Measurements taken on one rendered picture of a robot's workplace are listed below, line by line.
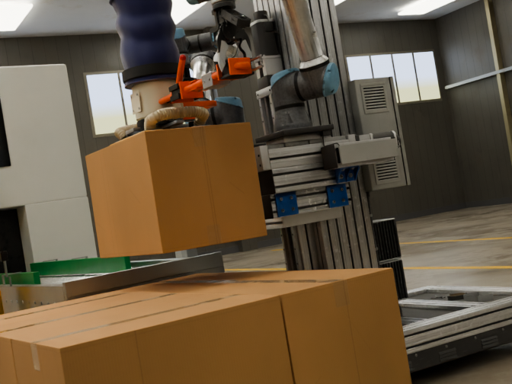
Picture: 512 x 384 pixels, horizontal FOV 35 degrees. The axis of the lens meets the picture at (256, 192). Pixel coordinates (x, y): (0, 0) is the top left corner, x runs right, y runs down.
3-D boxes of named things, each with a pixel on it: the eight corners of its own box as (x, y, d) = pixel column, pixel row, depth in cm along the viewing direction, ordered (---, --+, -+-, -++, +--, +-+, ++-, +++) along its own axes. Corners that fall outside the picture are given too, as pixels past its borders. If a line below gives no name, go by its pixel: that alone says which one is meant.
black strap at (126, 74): (113, 88, 300) (112, 77, 300) (170, 84, 312) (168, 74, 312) (136, 74, 280) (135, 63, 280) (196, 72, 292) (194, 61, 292)
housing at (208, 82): (202, 90, 257) (200, 75, 257) (220, 88, 260) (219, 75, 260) (212, 85, 251) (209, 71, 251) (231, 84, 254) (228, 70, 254)
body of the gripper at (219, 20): (232, 47, 252) (226, 9, 253) (246, 40, 245) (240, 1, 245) (211, 48, 248) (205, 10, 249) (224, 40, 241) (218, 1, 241)
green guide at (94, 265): (31, 276, 534) (29, 262, 534) (46, 273, 540) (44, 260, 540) (126, 272, 399) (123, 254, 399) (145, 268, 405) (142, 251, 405)
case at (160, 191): (100, 258, 310) (84, 155, 311) (192, 242, 330) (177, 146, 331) (162, 254, 258) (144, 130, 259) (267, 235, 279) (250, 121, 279)
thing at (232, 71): (218, 80, 245) (215, 64, 245) (238, 79, 249) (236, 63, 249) (231, 74, 238) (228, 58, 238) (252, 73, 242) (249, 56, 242)
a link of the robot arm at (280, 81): (283, 109, 316) (276, 75, 316) (313, 102, 309) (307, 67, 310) (268, 108, 305) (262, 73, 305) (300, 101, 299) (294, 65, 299)
